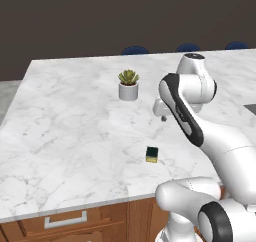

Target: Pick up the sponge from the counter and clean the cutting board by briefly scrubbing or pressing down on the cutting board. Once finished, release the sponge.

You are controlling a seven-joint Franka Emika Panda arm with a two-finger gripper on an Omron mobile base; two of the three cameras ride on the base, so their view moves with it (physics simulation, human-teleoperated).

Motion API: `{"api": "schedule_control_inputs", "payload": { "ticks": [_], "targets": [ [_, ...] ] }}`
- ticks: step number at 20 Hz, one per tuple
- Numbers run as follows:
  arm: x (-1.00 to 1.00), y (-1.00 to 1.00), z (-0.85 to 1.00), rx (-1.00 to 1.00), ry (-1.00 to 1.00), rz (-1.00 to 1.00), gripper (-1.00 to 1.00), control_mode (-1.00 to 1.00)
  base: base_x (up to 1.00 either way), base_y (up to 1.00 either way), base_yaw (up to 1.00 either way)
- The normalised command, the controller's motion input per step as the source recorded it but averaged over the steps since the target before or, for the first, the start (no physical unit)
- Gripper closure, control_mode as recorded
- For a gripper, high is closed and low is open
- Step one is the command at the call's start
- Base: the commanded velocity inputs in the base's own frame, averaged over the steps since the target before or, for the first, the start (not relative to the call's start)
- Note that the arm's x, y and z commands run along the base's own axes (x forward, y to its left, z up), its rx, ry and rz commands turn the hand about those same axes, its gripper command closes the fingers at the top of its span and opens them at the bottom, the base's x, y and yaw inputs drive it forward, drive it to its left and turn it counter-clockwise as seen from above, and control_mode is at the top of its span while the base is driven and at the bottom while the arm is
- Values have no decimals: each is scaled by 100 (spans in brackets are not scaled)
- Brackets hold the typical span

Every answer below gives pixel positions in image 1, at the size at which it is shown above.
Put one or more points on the succulent in white pot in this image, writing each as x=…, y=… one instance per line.
x=128, y=86

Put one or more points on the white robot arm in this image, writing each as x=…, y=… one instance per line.
x=230, y=152

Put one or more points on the green and yellow sponge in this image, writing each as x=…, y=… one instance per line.
x=152, y=154

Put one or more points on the wooden drawer front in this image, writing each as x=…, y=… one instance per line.
x=63, y=221

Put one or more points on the wooden cutting board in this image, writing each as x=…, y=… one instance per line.
x=222, y=192

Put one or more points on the wooden cabinet door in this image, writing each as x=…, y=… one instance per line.
x=146, y=219

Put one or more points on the blue stool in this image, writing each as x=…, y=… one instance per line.
x=236, y=45
x=188, y=47
x=134, y=50

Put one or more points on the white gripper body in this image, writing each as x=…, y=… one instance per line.
x=160, y=108

